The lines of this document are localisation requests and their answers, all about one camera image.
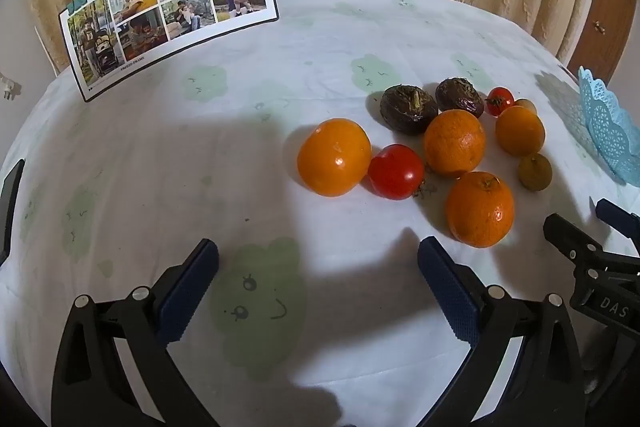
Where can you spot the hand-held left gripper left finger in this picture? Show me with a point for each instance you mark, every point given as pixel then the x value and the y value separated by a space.
pixel 190 287

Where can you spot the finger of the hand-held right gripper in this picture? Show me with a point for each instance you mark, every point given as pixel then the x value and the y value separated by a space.
pixel 620 218
pixel 567 237

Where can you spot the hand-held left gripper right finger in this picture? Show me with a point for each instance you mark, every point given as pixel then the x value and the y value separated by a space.
pixel 447 287

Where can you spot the small tan round fruit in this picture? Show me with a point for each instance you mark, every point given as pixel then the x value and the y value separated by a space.
pixel 535 173
pixel 527 105

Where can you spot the orange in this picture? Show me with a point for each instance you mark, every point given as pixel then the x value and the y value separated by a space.
pixel 334 159
pixel 480 211
pixel 520 131
pixel 454 144

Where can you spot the light blue lattice basket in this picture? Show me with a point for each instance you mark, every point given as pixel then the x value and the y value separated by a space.
pixel 610 132

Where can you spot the large red tomato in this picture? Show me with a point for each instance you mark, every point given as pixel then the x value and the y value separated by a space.
pixel 396 172

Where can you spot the small red cherry tomato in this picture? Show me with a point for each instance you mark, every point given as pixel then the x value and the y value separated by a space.
pixel 500 101

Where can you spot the dark purple passion fruit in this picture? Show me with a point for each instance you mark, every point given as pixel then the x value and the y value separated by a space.
pixel 459 96
pixel 407 112

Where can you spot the white printed tablecloth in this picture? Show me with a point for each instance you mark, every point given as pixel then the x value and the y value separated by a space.
pixel 150 187

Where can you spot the black standing device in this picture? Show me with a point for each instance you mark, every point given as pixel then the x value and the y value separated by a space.
pixel 11 212

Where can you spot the brown wooden door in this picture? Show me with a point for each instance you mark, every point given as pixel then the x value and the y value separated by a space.
pixel 602 7

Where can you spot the photo collage board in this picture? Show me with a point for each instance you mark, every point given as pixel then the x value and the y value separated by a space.
pixel 170 12

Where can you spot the white wall plug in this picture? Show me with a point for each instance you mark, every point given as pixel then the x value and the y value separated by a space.
pixel 7 86

